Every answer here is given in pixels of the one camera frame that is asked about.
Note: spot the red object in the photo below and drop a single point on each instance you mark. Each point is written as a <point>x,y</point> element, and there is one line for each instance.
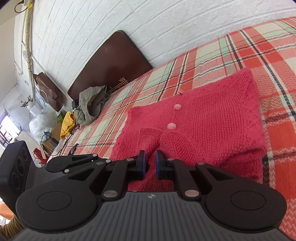
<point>39,154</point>

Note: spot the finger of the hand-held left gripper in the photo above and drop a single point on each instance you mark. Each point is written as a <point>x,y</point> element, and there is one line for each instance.
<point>81,159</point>

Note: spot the white plastic bag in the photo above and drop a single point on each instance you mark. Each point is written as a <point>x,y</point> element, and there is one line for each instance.
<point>40,127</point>

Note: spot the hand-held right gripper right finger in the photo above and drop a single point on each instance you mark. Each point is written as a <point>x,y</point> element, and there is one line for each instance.
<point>158,167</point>

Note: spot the window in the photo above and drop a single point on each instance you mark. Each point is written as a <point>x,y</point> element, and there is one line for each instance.
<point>8,132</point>

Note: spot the plaid bed sheet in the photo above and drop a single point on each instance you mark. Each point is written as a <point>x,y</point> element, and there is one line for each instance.
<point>231,51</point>

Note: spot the black flat object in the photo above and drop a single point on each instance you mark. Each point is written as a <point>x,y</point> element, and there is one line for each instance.
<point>74,149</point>

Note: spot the brown paper bag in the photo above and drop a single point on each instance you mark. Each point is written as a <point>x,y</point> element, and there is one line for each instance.
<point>47,91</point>

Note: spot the cardboard box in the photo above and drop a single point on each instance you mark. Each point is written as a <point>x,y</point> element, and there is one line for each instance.
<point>55,129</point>

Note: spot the red knitted sweater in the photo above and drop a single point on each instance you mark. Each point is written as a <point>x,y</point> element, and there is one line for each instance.
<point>208,120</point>

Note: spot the olive grey garment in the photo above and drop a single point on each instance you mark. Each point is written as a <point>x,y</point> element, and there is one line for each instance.
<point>90,104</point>

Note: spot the yellow cloth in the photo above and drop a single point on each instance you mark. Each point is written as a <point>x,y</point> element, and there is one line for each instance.
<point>67,124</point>

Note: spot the person's left forearm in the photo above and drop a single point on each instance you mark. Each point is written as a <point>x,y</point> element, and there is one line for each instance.
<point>11,228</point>

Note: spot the beige wall pipe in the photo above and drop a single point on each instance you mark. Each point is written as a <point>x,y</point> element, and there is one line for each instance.
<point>28,34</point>

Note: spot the small plant in white pot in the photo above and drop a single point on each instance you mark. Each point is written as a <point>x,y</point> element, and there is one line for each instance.
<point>29,104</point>

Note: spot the brown headboard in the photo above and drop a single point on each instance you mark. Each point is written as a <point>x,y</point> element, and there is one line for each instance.
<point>108,64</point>

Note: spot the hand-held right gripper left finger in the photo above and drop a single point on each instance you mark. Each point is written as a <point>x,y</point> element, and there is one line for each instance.
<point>143,167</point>

